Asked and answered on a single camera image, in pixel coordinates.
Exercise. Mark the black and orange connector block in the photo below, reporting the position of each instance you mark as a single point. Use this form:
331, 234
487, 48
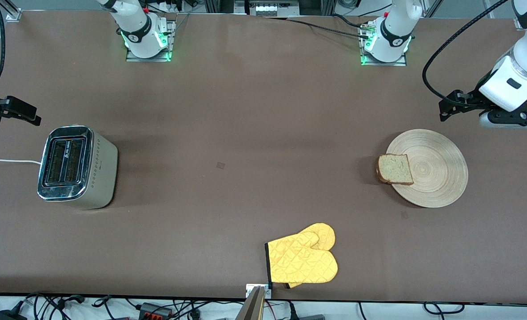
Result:
154, 310

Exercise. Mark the round wooden plate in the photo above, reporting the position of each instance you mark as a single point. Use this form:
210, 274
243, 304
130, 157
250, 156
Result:
437, 169

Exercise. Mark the grey power strip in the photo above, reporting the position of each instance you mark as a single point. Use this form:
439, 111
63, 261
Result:
272, 8

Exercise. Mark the small metal table-edge bracket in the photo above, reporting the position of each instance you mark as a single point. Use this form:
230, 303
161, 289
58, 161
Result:
249, 291

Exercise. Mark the black left camera mount bracket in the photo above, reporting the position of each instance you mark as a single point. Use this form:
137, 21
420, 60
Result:
517, 116

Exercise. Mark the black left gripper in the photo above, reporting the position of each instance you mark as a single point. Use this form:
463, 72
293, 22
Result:
473, 99

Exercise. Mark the tan camera mount bar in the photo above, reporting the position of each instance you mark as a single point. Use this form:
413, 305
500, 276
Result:
252, 309

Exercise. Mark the black power adapter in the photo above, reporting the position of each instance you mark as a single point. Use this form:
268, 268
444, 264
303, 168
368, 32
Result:
8, 315

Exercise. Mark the aluminium corner bracket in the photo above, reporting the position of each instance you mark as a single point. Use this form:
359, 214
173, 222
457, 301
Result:
13, 16

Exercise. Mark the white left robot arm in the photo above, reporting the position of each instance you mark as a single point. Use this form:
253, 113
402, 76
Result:
392, 31

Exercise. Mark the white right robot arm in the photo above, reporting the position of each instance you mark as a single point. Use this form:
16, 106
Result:
134, 22

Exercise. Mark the yellow quilted oven mitt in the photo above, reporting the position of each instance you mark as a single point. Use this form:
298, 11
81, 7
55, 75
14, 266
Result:
325, 233
299, 262

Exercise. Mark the silver two-slot toaster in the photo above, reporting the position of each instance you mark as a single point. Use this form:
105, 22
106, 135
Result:
77, 169

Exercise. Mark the brown bread slice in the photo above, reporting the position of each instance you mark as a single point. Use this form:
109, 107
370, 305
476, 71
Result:
394, 170

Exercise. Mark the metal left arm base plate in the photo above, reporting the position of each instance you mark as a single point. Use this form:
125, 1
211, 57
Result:
401, 62

